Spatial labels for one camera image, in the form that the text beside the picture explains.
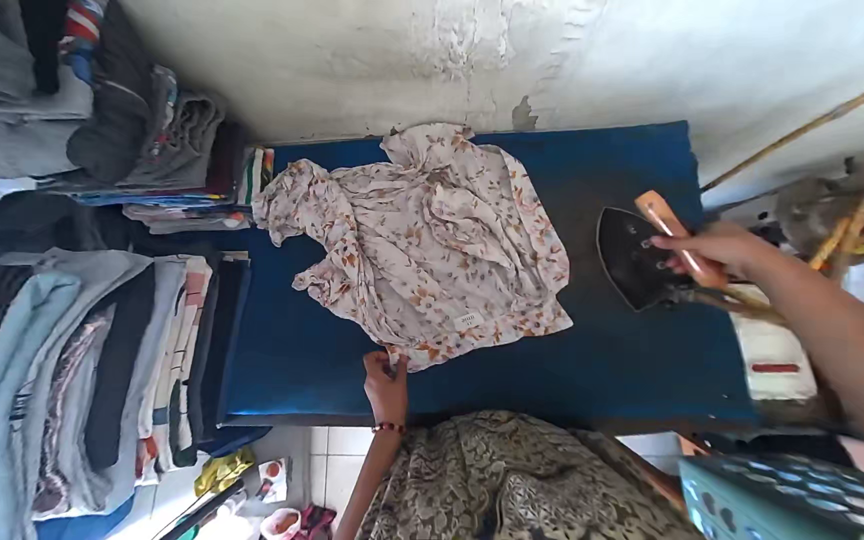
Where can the white and pink container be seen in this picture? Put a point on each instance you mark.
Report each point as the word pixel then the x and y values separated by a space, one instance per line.
pixel 280 525

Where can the person's left thumb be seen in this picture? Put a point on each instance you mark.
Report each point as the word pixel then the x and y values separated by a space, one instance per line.
pixel 402 367

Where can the person's left hand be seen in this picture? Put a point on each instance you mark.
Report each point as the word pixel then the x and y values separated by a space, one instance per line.
pixel 387 394

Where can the white floral garment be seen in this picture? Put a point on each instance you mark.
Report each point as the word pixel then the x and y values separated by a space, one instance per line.
pixel 432 247

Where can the person's left fingers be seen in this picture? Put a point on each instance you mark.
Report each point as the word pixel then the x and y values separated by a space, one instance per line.
pixel 376 362

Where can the row of folded clothes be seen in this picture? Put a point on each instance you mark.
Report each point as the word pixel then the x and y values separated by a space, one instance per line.
pixel 117 337

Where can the teal plastic basket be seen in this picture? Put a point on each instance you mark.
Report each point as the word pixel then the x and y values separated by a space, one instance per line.
pixel 792 495

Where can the dark red cloth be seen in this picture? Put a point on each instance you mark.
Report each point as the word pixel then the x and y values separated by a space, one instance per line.
pixel 317 520

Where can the yellow plastic bag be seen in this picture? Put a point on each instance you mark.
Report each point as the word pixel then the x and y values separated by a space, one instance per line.
pixel 222 472

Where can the person's right forearm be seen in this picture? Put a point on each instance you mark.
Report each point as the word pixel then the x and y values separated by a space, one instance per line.
pixel 844 322

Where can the pile of folded dark clothes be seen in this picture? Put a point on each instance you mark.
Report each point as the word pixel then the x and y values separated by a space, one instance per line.
pixel 124 127

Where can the white packet with reddish print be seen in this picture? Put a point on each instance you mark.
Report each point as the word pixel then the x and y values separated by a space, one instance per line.
pixel 276 480

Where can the white container with red label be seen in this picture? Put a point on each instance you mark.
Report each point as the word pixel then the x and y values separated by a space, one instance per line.
pixel 773 352

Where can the person's right thumb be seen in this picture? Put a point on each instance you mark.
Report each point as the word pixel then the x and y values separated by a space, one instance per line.
pixel 673 242

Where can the black bar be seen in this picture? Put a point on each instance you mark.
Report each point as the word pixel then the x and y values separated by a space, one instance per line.
pixel 199 514

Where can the person's left forearm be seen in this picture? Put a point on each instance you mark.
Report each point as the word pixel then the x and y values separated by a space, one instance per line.
pixel 373 472

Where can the person's right hand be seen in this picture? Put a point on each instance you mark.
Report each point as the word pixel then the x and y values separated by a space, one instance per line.
pixel 724 247

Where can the person's right fingers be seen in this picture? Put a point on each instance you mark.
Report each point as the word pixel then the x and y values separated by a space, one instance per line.
pixel 676 264

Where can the long thin wooden stick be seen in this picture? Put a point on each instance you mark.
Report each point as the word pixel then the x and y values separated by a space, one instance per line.
pixel 807 126

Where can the blue ironing cloth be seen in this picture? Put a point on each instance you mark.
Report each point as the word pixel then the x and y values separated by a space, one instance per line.
pixel 619 367

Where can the person's body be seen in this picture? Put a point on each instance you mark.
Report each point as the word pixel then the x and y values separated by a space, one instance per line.
pixel 522 480

